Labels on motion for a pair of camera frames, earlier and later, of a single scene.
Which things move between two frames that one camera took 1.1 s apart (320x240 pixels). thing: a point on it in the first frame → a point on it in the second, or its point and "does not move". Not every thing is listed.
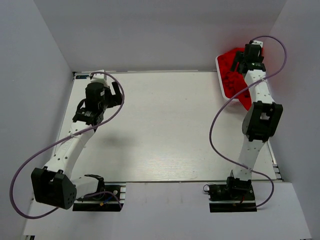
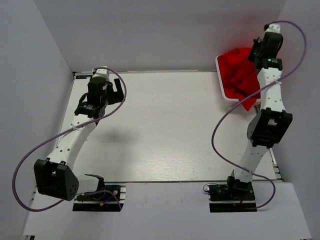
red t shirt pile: x=232 y=82 does not move
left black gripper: x=114 y=97 does not move
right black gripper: x=249 y=60 → x=253 y=53
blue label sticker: x=81 y=76 does not move
